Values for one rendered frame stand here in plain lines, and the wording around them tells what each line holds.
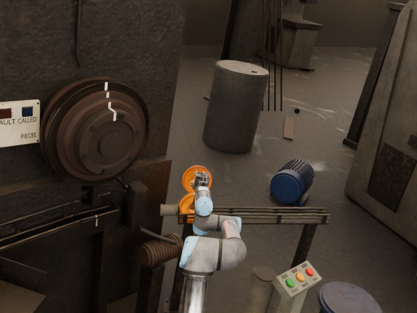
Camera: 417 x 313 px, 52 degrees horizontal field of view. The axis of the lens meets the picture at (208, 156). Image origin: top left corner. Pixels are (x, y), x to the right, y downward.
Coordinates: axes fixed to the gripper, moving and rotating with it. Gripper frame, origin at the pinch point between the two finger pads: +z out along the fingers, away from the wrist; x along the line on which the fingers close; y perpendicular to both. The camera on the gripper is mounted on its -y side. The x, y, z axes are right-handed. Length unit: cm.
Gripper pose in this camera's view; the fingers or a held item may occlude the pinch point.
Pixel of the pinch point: (198, 177)
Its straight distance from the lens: 221.1
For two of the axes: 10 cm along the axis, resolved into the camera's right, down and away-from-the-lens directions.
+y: 2.0, -9.0, -3.9
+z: -0.9, -4.1, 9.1
